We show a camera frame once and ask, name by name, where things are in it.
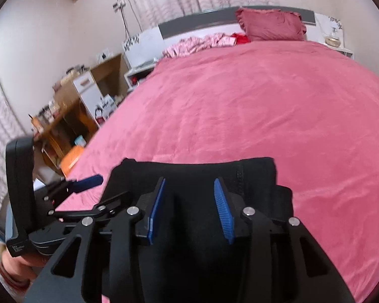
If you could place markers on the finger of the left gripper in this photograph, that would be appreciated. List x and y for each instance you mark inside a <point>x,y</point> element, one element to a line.
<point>67,212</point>
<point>77,187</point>

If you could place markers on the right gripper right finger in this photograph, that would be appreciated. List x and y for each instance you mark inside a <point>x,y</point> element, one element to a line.
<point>284,262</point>

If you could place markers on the black pants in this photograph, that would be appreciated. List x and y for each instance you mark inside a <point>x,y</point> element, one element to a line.
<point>190,260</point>

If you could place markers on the person's left hand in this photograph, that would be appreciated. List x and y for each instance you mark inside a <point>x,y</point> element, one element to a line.
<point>17,273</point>

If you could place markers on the orange stool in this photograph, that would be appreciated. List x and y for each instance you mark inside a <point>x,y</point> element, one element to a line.
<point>70,159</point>

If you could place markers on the wooden desk with drawers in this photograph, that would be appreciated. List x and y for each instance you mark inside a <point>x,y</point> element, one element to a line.
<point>78,99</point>

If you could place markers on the white box with picture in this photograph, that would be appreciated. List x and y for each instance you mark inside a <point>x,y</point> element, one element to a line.
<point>104,109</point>

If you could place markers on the left white nightstand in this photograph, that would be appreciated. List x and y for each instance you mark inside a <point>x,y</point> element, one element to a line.
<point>141,52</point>

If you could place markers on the white nightstand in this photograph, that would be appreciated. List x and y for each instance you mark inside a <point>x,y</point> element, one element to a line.
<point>141,52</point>
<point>328,31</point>

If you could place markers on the pink bed blanket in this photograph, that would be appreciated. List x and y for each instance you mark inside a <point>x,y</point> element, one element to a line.
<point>314,111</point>

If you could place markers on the pink floral garment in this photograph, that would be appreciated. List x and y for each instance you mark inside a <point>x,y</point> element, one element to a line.
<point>188,46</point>

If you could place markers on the red garment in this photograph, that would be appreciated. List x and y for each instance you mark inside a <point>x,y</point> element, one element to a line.
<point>240,38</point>

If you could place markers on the grey white headboard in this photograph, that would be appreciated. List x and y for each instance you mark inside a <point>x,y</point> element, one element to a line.
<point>223,16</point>

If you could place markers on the glass bottle on nightstand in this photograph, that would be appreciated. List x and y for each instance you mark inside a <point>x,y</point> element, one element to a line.
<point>333,39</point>

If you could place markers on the dark red pillow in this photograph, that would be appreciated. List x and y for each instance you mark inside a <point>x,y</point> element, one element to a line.
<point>261,25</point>

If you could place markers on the right white nightstand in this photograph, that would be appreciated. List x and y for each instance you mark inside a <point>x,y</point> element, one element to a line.
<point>328,31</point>

